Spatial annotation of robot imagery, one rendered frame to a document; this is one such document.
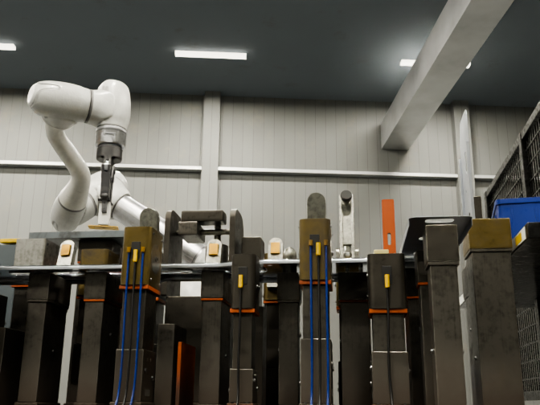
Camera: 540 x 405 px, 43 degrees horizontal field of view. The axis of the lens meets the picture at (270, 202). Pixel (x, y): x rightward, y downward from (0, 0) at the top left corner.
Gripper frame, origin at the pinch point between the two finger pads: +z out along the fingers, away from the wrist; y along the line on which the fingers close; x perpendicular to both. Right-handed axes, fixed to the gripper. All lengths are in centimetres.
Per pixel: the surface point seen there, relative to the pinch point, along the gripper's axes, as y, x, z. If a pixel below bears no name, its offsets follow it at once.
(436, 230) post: 93, 62, 26
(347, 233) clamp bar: 36, 62, 12
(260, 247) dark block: 27, 42, 14
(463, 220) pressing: 92, 67, 23
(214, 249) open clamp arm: 30.2, 30.4, 15.8
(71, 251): 20.2, -4.9, 15.6
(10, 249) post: -2.6, -25.6, 10.7
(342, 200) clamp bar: 38, 61, 4
